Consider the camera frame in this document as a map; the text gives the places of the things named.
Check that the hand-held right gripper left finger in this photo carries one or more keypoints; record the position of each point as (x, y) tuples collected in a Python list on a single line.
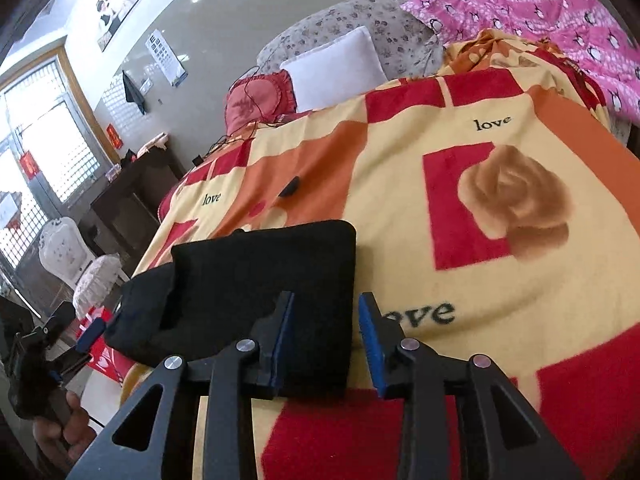
[(277, 350)]

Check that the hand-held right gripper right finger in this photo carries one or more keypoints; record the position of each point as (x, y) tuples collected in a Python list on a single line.
[(372, 345)]

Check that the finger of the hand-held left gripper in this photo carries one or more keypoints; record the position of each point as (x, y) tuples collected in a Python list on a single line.
[(90, 336), (72, 366)]

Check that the black pants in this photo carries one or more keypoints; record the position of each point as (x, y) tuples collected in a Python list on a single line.
[(250, 270)]

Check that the person's left hand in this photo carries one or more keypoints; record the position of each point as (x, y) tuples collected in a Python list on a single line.
[(70, 435)]

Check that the red floor mat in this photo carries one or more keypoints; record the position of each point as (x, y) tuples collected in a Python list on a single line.
[(107, 360)]

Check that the white ornate chair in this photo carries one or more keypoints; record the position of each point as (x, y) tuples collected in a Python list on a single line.
[(62, 252)]

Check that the dark wooden desk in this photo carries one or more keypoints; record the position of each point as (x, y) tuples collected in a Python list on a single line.
[(135, 195)]

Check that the red orange cream printed blanket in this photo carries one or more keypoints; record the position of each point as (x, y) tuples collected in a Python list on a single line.
[(400, 185)]

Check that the small black object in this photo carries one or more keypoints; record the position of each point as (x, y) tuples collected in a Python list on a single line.
[(290, 187)]

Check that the red paper on door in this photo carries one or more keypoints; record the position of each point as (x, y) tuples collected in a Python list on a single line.
[(30, 165)]

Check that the window with lattice grille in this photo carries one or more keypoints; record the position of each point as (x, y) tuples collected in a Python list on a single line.
[(55, 140)]

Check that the dark hanging cloth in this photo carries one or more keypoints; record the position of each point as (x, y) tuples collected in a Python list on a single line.
[(134, 92)]

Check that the red ruffled cushion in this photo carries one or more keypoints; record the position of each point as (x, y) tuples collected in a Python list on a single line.
[(260, 100)]

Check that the white pillow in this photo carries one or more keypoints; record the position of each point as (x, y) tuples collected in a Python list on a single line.
[(340, 67)]

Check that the grey floral pillow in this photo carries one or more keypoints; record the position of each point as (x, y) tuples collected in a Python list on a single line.
[(380, 20)]

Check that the pink penguin print quilt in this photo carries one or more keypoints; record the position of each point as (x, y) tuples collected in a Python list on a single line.
[(540, 15)]

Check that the red wall sticker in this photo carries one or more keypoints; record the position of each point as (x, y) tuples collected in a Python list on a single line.
[(114, 136)]

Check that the wall switch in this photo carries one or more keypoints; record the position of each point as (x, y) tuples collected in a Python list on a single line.
[(147, 86)]

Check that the wall chart poster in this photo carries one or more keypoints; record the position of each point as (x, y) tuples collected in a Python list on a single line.
[(167, 55)]

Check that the framed wall photo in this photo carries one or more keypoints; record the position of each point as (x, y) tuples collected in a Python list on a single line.
[(117, 7)]

